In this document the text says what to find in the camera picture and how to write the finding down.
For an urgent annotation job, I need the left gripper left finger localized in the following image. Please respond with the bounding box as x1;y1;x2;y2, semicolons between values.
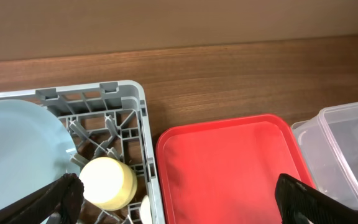
0;173;84;224

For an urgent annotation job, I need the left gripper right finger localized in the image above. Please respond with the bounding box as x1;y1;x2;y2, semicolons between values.
275;174;358;224

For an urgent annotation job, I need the yellow plastic cup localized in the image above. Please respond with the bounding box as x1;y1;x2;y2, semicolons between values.
79;157;137;211

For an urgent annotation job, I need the light blue plate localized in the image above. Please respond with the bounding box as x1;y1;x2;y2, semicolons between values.
0;100;80;210

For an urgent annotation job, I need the grey dishwasher rack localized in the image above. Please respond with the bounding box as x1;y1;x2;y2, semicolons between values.
0;80;165;224

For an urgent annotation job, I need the clear plastic bin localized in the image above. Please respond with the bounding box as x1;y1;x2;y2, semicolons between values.
291;102;358;210

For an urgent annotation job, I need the red plastic tray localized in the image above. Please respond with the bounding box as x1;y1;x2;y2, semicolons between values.
156;114;313;224

